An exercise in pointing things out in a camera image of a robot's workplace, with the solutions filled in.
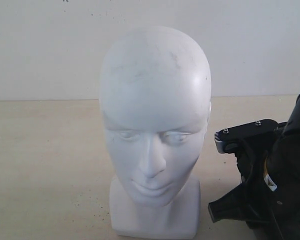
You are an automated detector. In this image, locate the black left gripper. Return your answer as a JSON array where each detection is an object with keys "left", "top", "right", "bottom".
[{"left": 208, "top": 134, "right": 289, "bottom": 240}]

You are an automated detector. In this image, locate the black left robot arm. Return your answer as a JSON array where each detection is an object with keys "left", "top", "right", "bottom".
[{"left": 208, "top": 94, "right": 300, "bottom": 240}]

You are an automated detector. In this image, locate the white mannequin head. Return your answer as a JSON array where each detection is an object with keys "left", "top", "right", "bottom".
[{"left": 99, "top": 26, "right": 212, "bottom": 240}]

